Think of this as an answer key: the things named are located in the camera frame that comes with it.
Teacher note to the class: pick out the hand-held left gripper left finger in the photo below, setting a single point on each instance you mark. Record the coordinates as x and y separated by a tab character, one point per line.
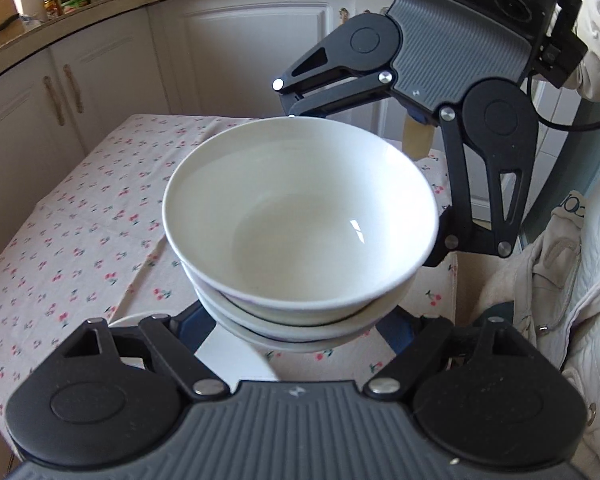
190	330

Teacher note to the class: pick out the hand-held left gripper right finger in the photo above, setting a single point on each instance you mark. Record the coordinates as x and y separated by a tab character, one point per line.
397	335

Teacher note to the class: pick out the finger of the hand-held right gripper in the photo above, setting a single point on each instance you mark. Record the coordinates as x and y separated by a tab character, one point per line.
454	175
330	91

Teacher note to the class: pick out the white fruit print plate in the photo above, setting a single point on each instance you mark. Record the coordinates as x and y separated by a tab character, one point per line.
235	360

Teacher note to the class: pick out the white floral bowl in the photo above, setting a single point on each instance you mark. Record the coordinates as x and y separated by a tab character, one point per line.
320	346
320	331
300	210

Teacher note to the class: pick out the beige wooden piece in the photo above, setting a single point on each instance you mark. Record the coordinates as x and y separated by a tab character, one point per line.
417	135

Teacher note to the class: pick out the white kitchen cabinets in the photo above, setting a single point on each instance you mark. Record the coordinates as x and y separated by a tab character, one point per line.
230	50

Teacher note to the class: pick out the cherry print tablecloth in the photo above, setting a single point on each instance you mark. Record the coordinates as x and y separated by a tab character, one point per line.
80	210

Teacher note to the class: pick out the white quilted jacket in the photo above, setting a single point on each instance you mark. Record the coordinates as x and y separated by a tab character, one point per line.
580	310

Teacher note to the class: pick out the green lid jar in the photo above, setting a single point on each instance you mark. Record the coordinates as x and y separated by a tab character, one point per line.
75	4

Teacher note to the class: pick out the grey kitchen countertop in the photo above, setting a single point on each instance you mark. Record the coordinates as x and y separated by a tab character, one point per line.
30	27

